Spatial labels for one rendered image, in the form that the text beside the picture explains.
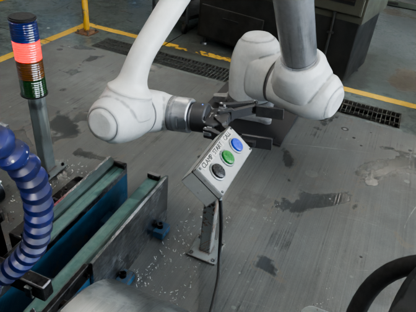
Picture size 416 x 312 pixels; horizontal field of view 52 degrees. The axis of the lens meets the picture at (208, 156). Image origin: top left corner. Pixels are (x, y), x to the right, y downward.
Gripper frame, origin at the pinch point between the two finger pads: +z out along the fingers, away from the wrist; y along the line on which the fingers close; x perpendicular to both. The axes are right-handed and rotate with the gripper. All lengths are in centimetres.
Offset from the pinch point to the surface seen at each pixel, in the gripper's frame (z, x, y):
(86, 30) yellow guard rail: -241, -90, -269
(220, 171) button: -4.1, 7.0, 27.9
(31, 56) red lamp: -53, 18, 13
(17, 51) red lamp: -56, 19, 14
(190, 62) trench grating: -125, -107, -254
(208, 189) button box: -5.4, 5.1, 31.2
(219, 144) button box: -6.5, 8.1, 21.2
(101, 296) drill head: -5, 18, 64
